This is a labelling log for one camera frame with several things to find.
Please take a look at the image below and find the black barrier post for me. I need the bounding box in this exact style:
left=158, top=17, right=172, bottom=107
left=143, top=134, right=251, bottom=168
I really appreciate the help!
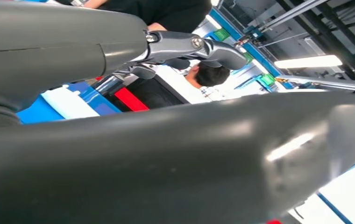
left=93, top=74, right=126, bottom=96

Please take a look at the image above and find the ceiling light strip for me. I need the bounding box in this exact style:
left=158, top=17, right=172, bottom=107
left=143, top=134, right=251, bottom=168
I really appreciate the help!
left=273, top=55, right=343, bottom=69

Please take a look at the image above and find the red barrier belt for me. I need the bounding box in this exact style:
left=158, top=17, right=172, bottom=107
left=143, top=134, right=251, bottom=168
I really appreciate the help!
left=95, top=76, right=149, bottom=112

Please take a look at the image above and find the person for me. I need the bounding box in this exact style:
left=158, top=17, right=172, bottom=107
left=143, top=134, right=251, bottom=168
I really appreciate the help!
left=154, top=60, right=277, bottom=104
left=55, top=0, right=213, bottom=34

